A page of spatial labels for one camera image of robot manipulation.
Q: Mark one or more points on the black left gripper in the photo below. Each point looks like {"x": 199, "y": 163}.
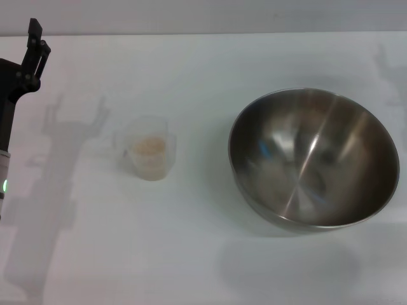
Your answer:
{"x": 7, "y": 95}

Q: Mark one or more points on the white rice grains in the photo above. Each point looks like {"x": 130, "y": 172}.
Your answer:
{"x": 149, "y": 144}

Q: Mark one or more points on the clear plastic measuring cup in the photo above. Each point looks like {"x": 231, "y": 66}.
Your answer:
{"x": 149, "y": 165}

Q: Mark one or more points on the stainless steel mixing bowl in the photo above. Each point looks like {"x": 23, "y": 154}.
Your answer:
{"x": 313, "y": 159}

